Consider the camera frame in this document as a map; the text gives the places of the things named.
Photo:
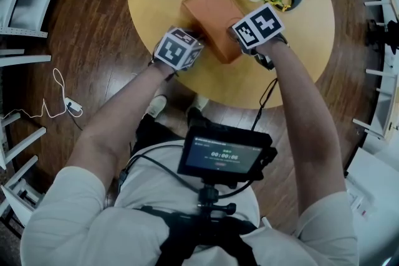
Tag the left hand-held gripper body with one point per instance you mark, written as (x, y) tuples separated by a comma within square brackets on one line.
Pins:
[(173, 50)]

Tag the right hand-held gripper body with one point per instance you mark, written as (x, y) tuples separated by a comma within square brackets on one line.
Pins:
[(258, 25)]

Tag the orange cardboard box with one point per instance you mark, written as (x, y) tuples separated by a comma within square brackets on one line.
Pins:
[(215, 12)]

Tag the person's left forearm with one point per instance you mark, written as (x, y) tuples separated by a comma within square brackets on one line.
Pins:
[(118, 115)]

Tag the person's right forearm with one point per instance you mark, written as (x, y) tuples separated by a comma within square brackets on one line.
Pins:
[(299, 109)]

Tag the person's right hand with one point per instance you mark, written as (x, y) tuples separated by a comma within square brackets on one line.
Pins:
[(233, 35)]

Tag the person's left white shoe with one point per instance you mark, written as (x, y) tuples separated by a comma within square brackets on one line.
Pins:
[(157, 106)]

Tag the person's white shoe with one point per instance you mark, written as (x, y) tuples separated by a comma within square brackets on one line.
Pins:
[(157, 106), (199, 102)]

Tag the person's right white shoe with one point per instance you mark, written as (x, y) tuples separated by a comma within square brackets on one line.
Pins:
[(199, 102)]

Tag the person's black trousers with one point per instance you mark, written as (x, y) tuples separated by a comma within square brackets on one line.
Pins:
[(156, 134)]

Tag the white power strip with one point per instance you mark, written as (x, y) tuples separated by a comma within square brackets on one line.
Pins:
[(73, 105)]

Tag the black chest monitor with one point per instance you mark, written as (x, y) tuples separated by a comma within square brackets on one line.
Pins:
[(224, 155)]

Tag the black tripod equipment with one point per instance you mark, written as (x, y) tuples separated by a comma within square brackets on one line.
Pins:
[(389, 35)]

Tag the white wooden rack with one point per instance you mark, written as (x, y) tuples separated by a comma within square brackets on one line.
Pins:
[(385, 109)]

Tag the white slatted rack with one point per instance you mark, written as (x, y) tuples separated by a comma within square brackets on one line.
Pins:
[(25, 141)]

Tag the black chest harness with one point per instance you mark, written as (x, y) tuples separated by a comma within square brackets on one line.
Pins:
[(205, 230)]

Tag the person's white shirt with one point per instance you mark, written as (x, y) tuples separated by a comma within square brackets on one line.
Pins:
[(78, 221)]

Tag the white cabinet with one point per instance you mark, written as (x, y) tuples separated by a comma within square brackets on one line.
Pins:
[(377, 183)]

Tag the black monitor mount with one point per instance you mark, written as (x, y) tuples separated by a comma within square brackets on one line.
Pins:
[(209, 196)]

